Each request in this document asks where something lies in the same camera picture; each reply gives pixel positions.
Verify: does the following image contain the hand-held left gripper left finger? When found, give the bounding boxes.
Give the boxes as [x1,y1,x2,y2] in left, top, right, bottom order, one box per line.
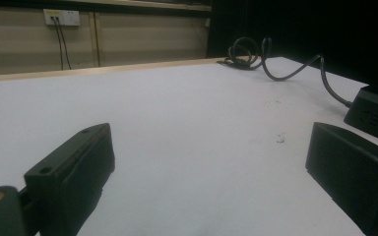
[24,122,116,236]

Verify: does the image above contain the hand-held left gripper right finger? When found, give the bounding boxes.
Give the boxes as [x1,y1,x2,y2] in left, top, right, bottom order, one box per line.
[305,121,378,236]

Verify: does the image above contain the black power strip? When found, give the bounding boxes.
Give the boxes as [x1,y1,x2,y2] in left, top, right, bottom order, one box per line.
[343,84,378,141]

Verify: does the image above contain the black wall plug cable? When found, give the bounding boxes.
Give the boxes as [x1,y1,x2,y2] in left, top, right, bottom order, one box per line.
[56,17,73,71]
[51,16,65,71]

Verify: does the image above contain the black power strip cable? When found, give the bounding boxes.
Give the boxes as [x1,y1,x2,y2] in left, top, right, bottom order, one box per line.
[217,36,354,109]

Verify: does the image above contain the white wall socket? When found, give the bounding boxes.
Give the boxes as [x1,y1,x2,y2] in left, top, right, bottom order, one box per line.
[42,8,82,28]

